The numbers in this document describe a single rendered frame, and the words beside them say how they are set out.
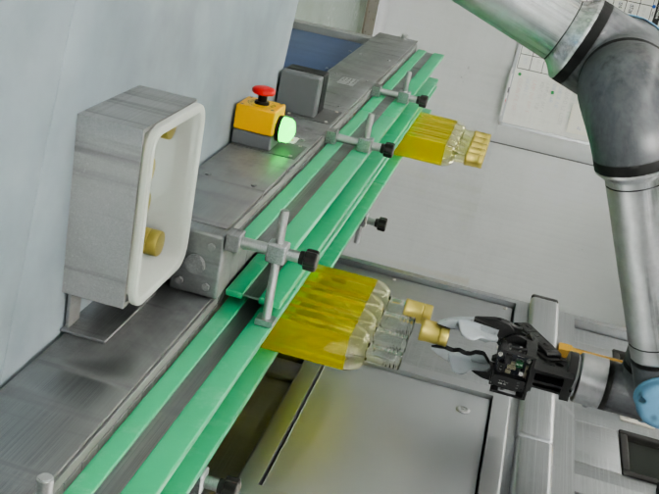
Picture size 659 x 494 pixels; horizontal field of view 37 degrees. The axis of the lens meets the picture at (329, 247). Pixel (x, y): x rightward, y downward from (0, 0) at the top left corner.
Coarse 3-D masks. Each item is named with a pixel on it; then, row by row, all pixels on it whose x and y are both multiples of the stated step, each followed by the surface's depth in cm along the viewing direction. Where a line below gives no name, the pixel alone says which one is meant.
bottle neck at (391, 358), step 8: (376, 344) 143; (368, 352) 142; (376, 352) 142; (384, 352) 142; (392, 352) 142; (400, 352) 142; (368, 360) 142; (376, 360) 142; (384, 360) 141; (392, 360) 141; (400, 360) 141; (392, 368) 142
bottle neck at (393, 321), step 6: (384, 312) 153; (390, 312) 153; (384, 318) 152; (390, 318) 152; (396, 318) 152; (402, 318) 152; (408, 318) 152; (414, 318) 153; (384, 324) 153; (390, 324) 152; (396, 324) 152; (402, 324) 152; (408, 324) 152; (414, 324) 154; (402, 330) 152; (408, 330) 152
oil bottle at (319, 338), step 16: (288, 320) 142; (304, 320) 142; (320, 320) 143; (336, 320) 144; (272, 336) 143; (288, 336) 142; (304, 336) 142; (320, 336) 141; (336, 336) 140; (352, 336) 141; (368, 336) 143; (288, 352) 143; (304, 352) 142; (320, 352) 142; (336, 352) 141; (352, 352) 141; (336, 368) 142; (352, 368) 142
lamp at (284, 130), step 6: (282, 120) 170; (288, 120) 170; (276, 126) 169; (282, 126) 169; (288, 126) 169; (294, 126) 171; (276, 132) 170; (282, 132) 169; (288, 132) 170; (294, 132) 172; (276, 138) 170; (282, 138) 170; (288, 138) 170
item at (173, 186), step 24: (168, 120) 113; (192, 120) 124; (144, 144) 110; (168, 144) 126; (192, 144) 125; (144, 168) 110; (168, 168) 127; (192, 168) 126; (144, 192) 111; (168, 192) 128; (192, 192) 128; (144, 216) 112; (168, 216) 129; (168, 240) 130; (144, 264) 126; (168, 264) 128; (144, 288) 120
